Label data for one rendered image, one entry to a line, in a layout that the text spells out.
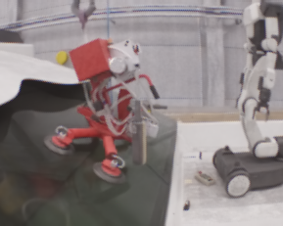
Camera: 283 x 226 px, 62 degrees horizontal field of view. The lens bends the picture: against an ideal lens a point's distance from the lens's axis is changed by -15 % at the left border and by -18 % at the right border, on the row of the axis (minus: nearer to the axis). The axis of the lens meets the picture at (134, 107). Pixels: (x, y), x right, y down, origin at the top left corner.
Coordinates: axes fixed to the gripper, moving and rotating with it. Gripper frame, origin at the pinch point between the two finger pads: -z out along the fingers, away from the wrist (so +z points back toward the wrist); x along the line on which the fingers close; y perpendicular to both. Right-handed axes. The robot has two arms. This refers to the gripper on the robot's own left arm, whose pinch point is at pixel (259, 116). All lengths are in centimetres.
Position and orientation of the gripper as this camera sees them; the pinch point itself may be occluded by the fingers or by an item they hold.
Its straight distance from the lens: 183.9
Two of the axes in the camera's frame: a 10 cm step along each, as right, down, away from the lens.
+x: -9.8, -1.9, 0.5
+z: 1.8, -9.7, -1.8
